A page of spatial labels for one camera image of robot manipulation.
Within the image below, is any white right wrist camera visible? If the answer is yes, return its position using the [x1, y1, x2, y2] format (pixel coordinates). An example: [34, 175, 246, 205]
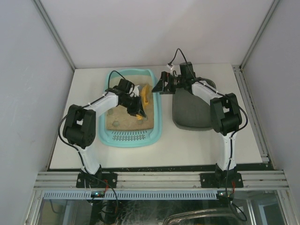
[166, 63, 174, 74]

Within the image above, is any aluminium mounting rail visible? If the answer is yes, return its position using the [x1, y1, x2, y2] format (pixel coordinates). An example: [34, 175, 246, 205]
[34, 171, 289, 190]

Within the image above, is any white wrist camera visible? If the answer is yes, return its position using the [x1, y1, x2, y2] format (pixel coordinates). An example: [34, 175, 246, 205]
[131, 85, 141, 97]
[166, 63, 174, 74]

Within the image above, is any dark grey plastic bin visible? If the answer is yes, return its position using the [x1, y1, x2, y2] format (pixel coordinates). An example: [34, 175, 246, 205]
[172, 87, 212, 131]

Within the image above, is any black camera cable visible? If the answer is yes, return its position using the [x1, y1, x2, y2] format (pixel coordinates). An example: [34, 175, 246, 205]
[58, 70, 127, 150]
[168, 48, 248, 132]

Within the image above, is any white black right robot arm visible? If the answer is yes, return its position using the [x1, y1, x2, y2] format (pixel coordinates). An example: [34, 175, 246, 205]
[152, 62, 242, 172]

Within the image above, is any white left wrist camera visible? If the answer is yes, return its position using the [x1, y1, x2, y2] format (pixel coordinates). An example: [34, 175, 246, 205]
[131, 85, 141, 97]

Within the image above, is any orange plastic litter scoop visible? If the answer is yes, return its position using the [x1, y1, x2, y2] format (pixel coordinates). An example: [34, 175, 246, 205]
[138, 84, 150, 112]

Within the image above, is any blue slotted cable duct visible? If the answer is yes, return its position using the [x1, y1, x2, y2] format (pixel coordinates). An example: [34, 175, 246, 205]
[44, 190, 218, 200]

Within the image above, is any teal plastic litter box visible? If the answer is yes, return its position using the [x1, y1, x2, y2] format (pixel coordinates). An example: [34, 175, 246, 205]
[98, 68, 163, 148]

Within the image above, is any black right camera cable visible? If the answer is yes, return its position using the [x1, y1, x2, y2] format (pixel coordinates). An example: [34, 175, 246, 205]
[168, 48, 248, 132]

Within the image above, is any black left camera cable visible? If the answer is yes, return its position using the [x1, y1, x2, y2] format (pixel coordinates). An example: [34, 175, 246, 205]
[58, 70, 127, 150]

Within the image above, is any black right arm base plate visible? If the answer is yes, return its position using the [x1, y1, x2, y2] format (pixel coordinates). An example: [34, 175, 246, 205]
[200, 172, 244, 188]

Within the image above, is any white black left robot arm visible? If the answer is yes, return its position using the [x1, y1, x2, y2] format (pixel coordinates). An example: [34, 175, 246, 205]
[59, 78, 146, 175]

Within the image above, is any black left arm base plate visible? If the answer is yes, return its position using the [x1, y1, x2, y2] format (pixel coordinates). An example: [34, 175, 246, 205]
[76, 172, 118, 188]

